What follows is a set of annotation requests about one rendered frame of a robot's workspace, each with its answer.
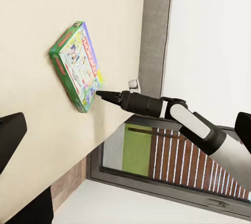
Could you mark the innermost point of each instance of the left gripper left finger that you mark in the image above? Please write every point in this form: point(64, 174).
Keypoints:
point(12, 130)

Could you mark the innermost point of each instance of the board game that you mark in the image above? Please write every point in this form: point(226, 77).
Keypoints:
point(74, 59)

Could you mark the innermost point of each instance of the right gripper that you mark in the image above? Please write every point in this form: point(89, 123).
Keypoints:
point(131, 102)

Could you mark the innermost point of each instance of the bed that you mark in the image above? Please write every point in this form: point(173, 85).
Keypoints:
point(130, 41)

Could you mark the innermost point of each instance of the door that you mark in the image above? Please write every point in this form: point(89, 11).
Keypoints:
point(150, 156)

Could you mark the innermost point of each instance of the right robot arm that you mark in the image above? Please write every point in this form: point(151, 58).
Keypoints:
point(229, 154)

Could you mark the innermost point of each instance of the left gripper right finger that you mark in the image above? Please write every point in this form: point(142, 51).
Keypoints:
point(243, 129)

